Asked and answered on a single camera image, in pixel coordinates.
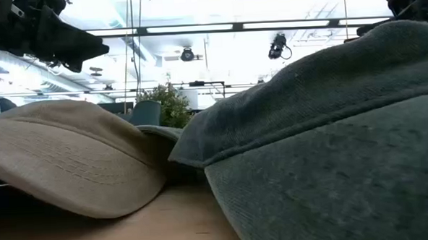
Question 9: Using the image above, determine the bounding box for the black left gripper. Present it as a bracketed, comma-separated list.
[0, 0, 111, 77]

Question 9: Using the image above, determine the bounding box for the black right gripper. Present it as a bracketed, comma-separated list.
[354, 0, 428, 38]

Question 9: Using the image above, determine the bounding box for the beige baseball cap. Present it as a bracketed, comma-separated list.
[0, 94, 179, 224]

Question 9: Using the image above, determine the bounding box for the grey-green baseball cap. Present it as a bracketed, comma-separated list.
[162, 19, 428, 240]

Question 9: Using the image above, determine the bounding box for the teal chair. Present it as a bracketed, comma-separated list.
[0, 96, 18, 113]
[128, 99, 163, 127]

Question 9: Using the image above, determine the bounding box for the black ceiling spotlight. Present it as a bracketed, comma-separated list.
[179, 46, 195, 63]
[267, 32, 293, 61]

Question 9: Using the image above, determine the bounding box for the green potted plant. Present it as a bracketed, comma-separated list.
[136, 81, 194, 131]

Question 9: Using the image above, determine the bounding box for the thin hanging cable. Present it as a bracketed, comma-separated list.
[128, 0, 142, 99]

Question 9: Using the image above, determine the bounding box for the black overhead frame bar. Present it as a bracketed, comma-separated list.
[82, 14, 394, 40]

